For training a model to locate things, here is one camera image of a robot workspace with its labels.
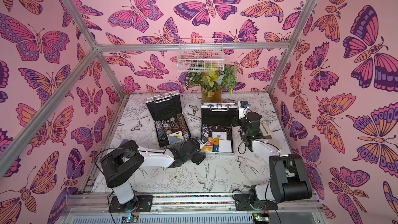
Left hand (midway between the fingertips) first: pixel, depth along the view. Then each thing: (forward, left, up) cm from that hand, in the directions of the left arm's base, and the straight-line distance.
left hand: (201, 147), depth 91 cm
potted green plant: (+31, -7, +22) cm, 39 cm away
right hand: (+15, -20, +17) cm, 30 cm away
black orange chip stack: (+8, +9, +3) cm, 13 cm away
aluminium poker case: (+23, +23, +4) cm, 33 cm away
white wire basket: (+46, 0, +33) cm, 56 cm away
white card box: (+1, -14, 0) cm, 14 cm away
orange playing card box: (-1, -4, +2) cm, 5 cm away
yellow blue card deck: (+6, +16, +1) cm, 17 cm away
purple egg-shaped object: (+4, +47, 0) cm, 47 cm away
